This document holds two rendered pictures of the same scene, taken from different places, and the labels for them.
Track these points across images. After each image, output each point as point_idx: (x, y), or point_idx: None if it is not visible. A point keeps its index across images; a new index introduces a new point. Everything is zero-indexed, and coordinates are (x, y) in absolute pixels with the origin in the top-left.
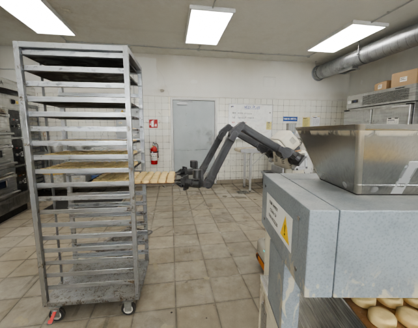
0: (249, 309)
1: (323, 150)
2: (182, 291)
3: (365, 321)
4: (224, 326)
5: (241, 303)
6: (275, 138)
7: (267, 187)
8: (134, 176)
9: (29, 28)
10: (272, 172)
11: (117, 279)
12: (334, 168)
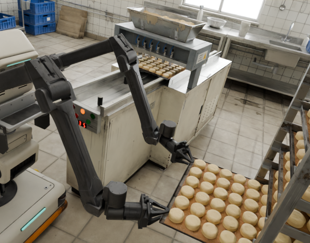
0: (92, 228)
1: (195, 31)
2: None
3: (181, 71)
4: (128, 229)
5: (93, 238)
6: (23, 51)
7: (198, 53)
8: (260, 168)
9: None
10: (5, 117)
11: None
12: (193, 35)
